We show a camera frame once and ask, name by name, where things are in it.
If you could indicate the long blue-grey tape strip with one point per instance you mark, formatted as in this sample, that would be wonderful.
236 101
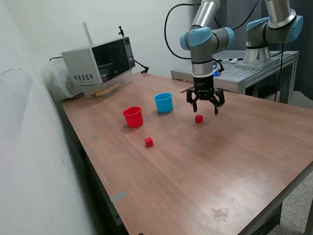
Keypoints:
118 196

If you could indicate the blue plastic cup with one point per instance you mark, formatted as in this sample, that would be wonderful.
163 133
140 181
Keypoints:
163 105

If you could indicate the small white tag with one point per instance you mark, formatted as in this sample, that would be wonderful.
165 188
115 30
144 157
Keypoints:
234 60

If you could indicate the clear plastic bag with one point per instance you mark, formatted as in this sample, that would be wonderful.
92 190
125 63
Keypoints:
57 83

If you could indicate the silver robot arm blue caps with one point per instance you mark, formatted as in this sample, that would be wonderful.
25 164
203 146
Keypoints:
200 54

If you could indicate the aluminium robot mount table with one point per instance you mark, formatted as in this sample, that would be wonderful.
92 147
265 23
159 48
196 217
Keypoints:
234 76

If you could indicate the wooden stick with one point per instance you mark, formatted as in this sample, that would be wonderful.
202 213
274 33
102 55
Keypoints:
105 90

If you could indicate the thin white rod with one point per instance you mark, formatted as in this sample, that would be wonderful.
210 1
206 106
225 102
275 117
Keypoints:
87 33

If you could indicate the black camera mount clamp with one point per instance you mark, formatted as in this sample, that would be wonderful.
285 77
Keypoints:
120 31

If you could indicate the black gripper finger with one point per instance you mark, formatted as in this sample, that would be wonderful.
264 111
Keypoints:
218 100
192 99

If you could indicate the red cube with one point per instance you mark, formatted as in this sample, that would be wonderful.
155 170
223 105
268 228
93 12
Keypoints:
148 142
199 119

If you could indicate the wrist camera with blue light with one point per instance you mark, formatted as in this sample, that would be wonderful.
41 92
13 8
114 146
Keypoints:
216 72

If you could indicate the silver microwave oven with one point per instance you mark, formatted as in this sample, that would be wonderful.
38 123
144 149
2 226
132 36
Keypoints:
78 63

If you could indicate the red plastic cup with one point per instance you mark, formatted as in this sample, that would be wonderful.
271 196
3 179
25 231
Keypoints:
133 120

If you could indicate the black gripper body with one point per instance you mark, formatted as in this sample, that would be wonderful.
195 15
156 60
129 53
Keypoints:
204 85

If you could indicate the clear acrylic stand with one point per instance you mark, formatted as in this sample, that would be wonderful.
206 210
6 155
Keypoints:
122 80

